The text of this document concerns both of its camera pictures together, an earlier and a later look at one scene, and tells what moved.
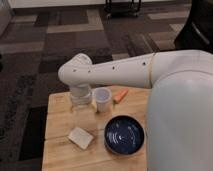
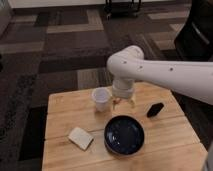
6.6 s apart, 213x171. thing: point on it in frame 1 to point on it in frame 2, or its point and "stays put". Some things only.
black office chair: (197, 33) stays put
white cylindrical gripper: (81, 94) to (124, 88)
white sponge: (81, 137) stays put
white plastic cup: (102, 96) stays put
